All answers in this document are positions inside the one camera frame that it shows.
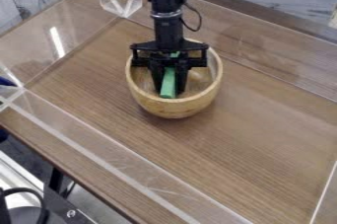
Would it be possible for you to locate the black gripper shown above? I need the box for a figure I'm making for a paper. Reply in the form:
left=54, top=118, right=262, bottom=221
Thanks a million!
left=131, top=11, right=210, bottom=95

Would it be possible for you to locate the green rectangular block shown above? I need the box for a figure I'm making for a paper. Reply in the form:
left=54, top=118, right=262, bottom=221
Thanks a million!
left=160, top=51, right=182, bottom=100

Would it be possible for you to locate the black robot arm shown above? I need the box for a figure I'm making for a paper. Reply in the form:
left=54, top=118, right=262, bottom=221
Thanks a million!
left=131, top=0, right=210, bottom=99

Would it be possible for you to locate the brown wooden bowl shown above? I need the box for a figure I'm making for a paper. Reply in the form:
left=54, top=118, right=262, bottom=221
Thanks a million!
left=126, top=46, right=224, bottom=118

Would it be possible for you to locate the blue object at edge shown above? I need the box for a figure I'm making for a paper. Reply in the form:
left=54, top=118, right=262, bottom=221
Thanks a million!
left=0, top=76, right=18, bottom=87

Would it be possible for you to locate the black metal table leg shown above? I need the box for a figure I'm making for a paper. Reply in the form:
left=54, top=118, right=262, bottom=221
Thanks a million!
left=50, top=168, right=64, bottom=193

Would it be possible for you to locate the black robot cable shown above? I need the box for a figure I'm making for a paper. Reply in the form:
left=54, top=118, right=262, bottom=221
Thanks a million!
left=179, top=2, right=204, bottom=33

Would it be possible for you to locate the clear acrylic corner bracket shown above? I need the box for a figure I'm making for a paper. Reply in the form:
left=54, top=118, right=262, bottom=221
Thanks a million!
left=99, top=0, right=144, bottom=19

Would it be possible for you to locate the clear acrylic tray wall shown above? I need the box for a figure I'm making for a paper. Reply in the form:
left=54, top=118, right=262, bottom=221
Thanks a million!
left=0, top=0, right=337, bottom=224

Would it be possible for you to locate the black cable loop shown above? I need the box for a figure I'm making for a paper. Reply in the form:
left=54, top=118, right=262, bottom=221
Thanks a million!
left=0, top=187, right=51, bottom=224

